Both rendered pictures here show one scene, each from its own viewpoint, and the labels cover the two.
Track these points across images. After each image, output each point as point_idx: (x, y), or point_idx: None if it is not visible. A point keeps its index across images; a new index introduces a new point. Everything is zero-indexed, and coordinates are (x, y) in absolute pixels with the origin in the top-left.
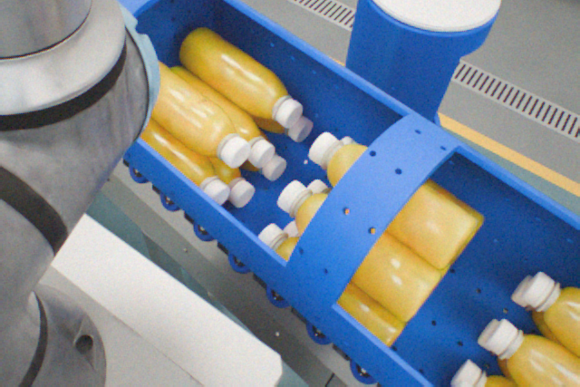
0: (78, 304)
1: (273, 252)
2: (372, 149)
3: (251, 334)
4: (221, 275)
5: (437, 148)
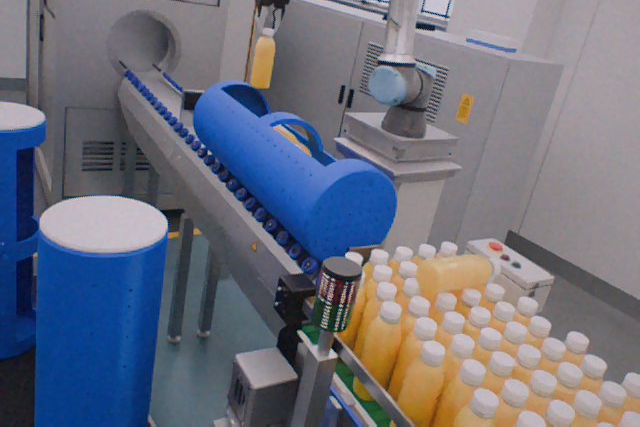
0: (386, 124)
1: (325, 152)
2: (295, 118)
3: (340, 142)
4: None
5: (272, 114)
